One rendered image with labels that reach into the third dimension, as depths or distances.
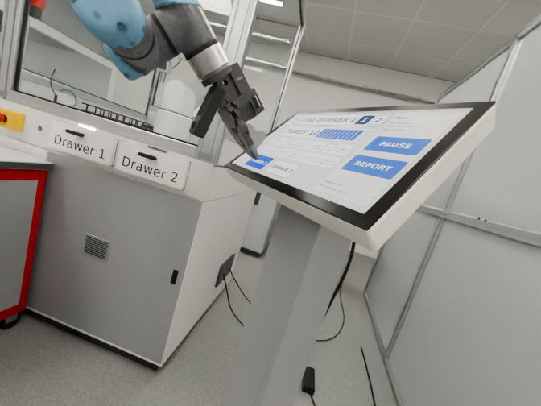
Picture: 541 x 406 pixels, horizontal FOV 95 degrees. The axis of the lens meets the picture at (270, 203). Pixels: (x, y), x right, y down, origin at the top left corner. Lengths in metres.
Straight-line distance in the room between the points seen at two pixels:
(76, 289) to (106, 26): 1.16
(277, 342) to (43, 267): 1.14
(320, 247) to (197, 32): 0.49
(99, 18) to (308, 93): 3.93
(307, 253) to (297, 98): 3.80
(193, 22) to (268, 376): 0.76
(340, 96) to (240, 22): 3.28
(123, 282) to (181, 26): 0.98
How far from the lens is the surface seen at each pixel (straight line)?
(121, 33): 0.43
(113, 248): 1.23
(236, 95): 0.60
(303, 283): 0.58
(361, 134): 0.55
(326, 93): 4.24
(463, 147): 0.48
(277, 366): 0.70
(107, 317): 1.37
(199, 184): 0.97
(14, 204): 1.33
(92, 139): 1.22
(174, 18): 0.58
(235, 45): 1.03
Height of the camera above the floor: 1.00
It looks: 8 degrees down
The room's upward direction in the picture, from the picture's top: 17 degrees clockwise
